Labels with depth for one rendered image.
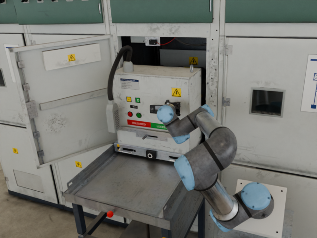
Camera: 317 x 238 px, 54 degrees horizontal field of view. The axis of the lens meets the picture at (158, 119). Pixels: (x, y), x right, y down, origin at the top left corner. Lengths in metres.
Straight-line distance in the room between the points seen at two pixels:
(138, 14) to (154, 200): 1.06
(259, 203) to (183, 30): 1.02
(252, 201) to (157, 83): 0.80
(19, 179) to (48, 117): 1.36
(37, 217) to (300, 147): 2.26
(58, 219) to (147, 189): 1.44
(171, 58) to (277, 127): 1.11
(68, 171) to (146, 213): 1.32
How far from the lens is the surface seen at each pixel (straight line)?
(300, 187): 2.04
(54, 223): 2.99
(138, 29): 1.97
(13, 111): 2.88
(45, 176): 2.99
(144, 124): 1.89
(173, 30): 1.88
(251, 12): 1.73
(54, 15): 2.24
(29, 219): 3.13
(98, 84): 2.10
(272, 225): 1.62
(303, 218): 2.17
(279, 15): 1.72
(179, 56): 2.56
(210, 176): 1.09
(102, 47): 2.07
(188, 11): 1.81
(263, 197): 1.41
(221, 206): 1.30
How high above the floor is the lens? 1.84
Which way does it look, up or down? 23 degrees down
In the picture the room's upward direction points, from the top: 3 degrees counter-clockwise
